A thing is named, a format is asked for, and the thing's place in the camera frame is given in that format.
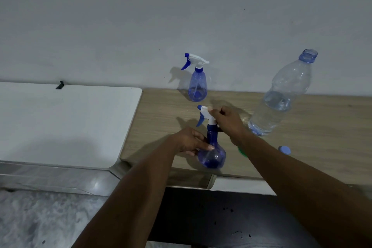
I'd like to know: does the white blue trigger spray head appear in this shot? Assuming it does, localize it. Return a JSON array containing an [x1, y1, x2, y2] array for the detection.
[[181, 53, 210, 71], [196, 105, 219, 128]]

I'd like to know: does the wooden table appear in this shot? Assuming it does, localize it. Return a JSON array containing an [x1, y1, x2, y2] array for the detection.
[[119, 88, 372, 196]]

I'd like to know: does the person's right hand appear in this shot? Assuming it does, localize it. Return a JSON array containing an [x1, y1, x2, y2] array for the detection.
[[208, 105, 249, 146]]

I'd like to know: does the person's right forearm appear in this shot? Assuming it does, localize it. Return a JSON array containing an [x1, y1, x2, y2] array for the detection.
[[237, 131, 372, 248]]

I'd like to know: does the clear plastic water bottle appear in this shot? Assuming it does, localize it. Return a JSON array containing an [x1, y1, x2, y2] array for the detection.
[[248, 49, 319, 137]]

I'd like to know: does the white side table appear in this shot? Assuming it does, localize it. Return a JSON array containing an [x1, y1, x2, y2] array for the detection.
[[0, 82, 143, 196]]

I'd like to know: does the person's left hand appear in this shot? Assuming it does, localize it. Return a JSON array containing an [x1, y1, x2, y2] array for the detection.
[[171, 127, 215, 157]]

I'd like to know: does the black wooden board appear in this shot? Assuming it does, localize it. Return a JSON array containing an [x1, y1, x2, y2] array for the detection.
[[146, 188, 323, 248]]

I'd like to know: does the person's left forearm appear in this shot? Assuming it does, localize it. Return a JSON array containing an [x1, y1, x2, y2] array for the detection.
[[71, 134, 182, 248]]

